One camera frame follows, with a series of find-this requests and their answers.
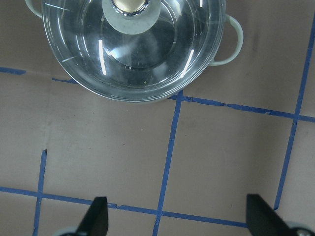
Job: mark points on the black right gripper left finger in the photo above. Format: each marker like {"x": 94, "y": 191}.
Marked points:
{"x": 95, "y": 221}

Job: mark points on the glass pot lid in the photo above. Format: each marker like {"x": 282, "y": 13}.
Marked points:
{"x": 133, "y": 46}

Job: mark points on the pale green cooking pot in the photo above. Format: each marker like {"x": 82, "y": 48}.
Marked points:
{"x": 231, "y": 39}

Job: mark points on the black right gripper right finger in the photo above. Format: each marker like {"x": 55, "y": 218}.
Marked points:
{"x": 261, "y": 219}

